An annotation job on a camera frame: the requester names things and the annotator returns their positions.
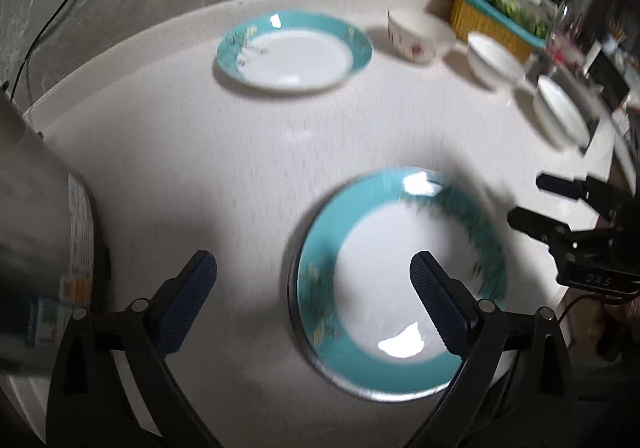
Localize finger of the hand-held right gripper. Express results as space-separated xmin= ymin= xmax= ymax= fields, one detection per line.
xmin=536 ymin=172 xmax=622 ymax=220
xmin=507 ymin=206 xmax=572 ymax=249

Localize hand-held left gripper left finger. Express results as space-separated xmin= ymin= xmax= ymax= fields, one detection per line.
xmin=46 ymin=250 xmax=223 ymax=448

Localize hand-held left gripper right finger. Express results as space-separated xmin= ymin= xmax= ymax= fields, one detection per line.
xmin=395 ymin=250 xmax=581 ymax=448

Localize teal rimmed white plate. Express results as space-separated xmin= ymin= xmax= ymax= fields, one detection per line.
xmin=296 ymin=168 xmax=508 ymax=403
xmin=216 ymin=12 xmax=374 ymax=94

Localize plain white bowl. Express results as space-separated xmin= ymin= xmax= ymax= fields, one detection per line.
xmin=532 ymin=75 xmax=591 ymax=149
xmin=466 ymin=32 xmax=526 ymax=90

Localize white bowl with red flowers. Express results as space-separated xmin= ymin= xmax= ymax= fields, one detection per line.
xmin=387 ymin=8 xmax=457 ymax=65

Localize silver electric cooker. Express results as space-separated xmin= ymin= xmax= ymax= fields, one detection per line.
xmin=0 ymin=88 xmax=111 ymax=374

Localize metal faucet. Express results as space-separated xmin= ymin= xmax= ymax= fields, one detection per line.
xmin=550 ymin=0 xmax=576 ymax=35

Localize green leafy vegetables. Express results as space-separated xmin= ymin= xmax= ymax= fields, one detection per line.
xmin=492 ymin=0 xmax=548 ymax=39

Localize yellow ribbed basket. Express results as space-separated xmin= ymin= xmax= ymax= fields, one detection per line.
xmin=449 ymin=0 xmax=536 ymax=61

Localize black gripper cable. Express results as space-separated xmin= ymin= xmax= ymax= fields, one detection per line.
xmin=556 ymin=295 xmax=603 ymax=324

